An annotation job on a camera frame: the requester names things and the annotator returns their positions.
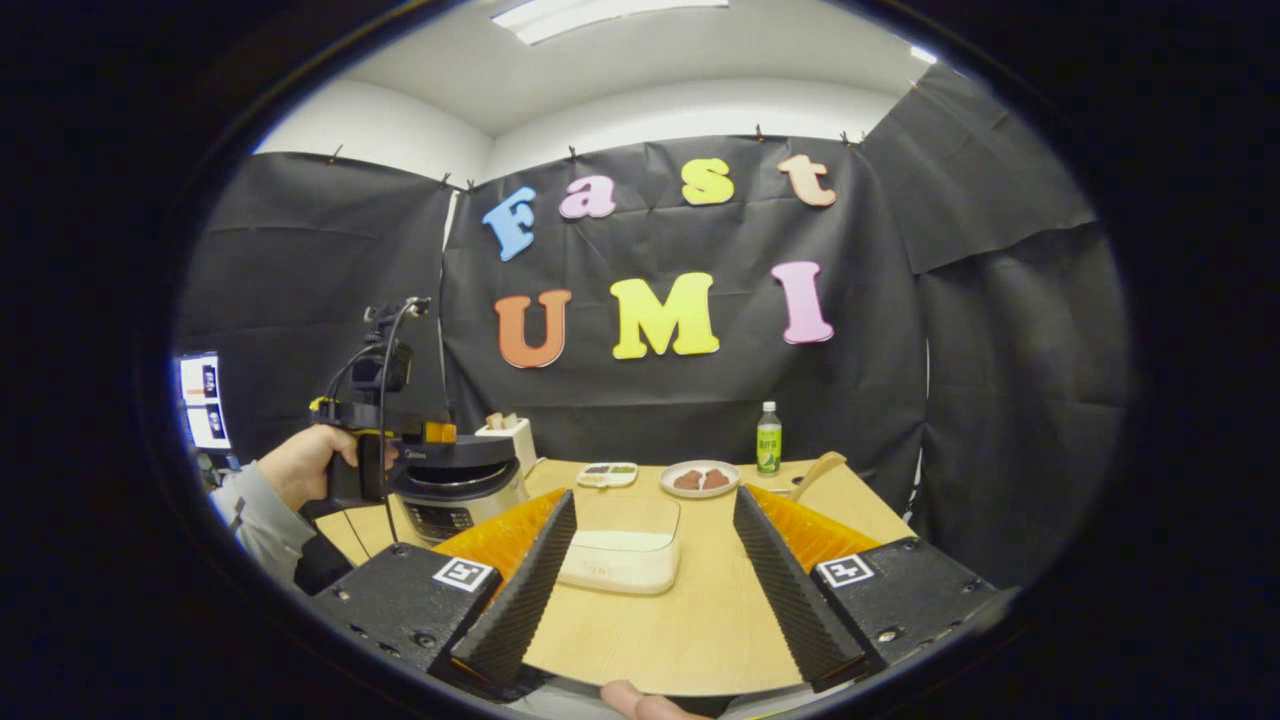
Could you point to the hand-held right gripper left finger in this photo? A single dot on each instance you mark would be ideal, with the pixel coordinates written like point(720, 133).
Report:
point(525, 600)

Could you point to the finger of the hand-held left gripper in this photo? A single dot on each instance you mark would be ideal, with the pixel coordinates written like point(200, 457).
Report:
point(440, 433)

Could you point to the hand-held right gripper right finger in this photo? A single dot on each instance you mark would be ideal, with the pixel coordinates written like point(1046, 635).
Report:
point(790, 600)

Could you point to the dark grey rice cooker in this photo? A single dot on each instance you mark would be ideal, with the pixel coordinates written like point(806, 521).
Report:
point(460, 500)

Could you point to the clear box of rice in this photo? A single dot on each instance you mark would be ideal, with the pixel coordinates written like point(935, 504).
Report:
point(620, 560)

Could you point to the wooden spoon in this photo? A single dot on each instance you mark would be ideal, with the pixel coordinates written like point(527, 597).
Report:
point(818, 468)

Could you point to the white toaster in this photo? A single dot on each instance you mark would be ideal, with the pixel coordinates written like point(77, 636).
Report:
point(515, 445)

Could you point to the white round plate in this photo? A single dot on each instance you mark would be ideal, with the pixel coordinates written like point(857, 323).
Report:
point(700, 493)

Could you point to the brown meat piece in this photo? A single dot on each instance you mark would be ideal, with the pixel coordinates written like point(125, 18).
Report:
point(688, 480)
point(716, 479)

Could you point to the white divided bean dish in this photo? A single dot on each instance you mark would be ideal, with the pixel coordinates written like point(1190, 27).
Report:
point(607, 474)

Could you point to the green label tea bottle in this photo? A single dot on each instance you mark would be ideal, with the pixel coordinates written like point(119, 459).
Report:
point(769, 445)

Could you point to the computer monitor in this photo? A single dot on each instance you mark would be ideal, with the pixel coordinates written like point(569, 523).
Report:
point(205, 400)

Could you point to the black backdrop cloth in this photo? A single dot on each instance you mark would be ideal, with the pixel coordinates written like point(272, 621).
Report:
point(650, 420)

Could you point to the large ceiling light panel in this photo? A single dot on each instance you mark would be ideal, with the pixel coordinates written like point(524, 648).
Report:
point(600, 15)

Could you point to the small ceiling light panel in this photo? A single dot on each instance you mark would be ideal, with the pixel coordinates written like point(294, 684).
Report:
point(922, 55)

